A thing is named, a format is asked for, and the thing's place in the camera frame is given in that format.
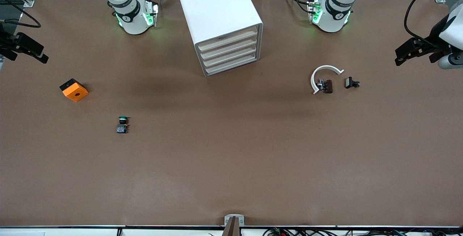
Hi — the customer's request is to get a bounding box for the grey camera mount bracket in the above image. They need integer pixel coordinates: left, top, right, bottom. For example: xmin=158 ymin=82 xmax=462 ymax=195
xmin=222 ymin=214 xmax=245 ymax=236

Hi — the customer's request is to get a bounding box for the white base connector bracket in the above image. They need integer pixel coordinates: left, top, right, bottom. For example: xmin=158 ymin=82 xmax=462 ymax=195
xmin=144 ymin=0 xmax=160 ymax=27
xmin=307 ymin=0 xmax=322 ymax=25

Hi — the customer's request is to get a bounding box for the white curved plastic part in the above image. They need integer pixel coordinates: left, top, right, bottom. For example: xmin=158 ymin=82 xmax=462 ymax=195
xmin=310 ymin=65 xmax=345 ymax=95

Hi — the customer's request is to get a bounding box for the dark brown small component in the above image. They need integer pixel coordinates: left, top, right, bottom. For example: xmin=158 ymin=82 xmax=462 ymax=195
xmin=317 ymin=79 xmax=333 ymax=94

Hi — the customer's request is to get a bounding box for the orange and black box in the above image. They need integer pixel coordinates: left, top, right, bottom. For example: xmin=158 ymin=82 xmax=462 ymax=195
xmin=59 ymin=78 xmax=89 ymax=102

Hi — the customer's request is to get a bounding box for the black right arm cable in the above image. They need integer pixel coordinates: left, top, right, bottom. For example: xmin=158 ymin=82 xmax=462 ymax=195
xmin=0 ymin=0 xmax=41 ymax=29

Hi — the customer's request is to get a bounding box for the green push button switch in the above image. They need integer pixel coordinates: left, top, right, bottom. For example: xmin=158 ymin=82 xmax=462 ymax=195
xmin=116 ymin=116 xmax=131 ymax=134

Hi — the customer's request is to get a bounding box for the brown table cover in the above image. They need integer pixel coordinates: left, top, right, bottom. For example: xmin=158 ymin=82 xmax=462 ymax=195
xmin=0 ymin=0 xmax=463 ymax=227

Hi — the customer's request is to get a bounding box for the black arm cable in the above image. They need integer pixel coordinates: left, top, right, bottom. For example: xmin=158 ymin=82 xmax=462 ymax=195
xmin=0 ymin=0 xmax=41 ymax=29
xmin=404 ymin=0 xmax=463 ymax=45

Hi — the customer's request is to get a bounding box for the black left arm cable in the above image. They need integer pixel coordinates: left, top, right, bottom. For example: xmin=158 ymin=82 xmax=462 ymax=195
xmin=404 ymin=0 xmax=463 ymax=45

